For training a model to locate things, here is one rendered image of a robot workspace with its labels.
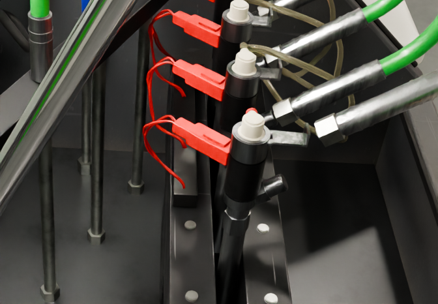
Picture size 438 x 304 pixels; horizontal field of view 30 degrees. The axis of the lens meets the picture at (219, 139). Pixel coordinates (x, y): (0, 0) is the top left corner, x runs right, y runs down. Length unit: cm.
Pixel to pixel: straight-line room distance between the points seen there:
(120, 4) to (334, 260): 78
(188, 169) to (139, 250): 18
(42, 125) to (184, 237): 53
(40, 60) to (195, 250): 20
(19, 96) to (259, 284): 24
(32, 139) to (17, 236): 73
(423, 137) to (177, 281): 37
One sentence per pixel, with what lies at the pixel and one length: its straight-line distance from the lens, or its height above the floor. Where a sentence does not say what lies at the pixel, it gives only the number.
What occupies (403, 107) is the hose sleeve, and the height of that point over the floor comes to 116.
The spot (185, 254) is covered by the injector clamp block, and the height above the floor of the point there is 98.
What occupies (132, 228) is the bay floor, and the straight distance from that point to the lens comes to 92.
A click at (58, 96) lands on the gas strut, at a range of 18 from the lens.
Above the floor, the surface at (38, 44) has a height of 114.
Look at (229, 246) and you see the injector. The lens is 66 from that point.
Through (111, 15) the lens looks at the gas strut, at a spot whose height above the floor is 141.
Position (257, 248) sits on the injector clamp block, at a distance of 71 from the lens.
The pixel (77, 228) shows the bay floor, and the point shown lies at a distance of 92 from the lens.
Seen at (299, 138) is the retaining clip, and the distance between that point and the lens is 60.
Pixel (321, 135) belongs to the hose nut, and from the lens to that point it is 59.
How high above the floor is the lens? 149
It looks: 39 degrees down
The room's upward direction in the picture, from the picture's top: 8 degrees clockwise
